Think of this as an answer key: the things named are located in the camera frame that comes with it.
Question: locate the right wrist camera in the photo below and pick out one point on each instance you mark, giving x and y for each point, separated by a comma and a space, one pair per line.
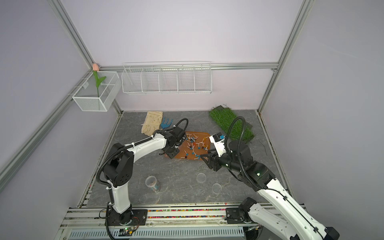
218, 140

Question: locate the blue yellow garden rake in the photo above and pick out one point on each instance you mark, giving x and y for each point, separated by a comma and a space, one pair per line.
166, 123

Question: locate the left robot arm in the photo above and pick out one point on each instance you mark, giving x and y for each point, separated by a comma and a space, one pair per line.
116, 171

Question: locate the pile of spilled lollipops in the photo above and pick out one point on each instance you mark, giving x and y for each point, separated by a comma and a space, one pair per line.
195, 145

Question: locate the cream work glove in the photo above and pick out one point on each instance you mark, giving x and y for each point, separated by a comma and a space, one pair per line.
152, 122

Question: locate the white wire wall rack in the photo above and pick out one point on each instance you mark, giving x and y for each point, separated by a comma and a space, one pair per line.
167, 77

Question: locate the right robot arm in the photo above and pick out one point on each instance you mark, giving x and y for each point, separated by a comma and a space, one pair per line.
295, 223

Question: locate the clear plastic jar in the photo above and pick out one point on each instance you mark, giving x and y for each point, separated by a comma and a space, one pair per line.
152, 183

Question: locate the white mesh wall basket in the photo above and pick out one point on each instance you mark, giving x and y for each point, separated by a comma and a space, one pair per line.
86, 95

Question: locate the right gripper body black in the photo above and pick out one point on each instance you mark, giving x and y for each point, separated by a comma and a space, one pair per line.
218, 162

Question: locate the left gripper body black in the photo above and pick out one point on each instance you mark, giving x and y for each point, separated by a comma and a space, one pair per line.
172, 152

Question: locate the pink artificial tulip flower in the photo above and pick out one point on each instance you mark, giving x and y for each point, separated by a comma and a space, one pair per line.
98, 80

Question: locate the brown wooden tray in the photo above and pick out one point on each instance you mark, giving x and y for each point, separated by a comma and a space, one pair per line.
195, 145

